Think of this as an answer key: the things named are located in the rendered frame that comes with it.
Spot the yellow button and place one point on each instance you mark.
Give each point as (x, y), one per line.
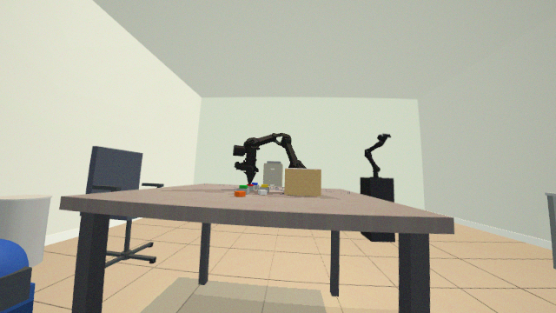
(264, 187)

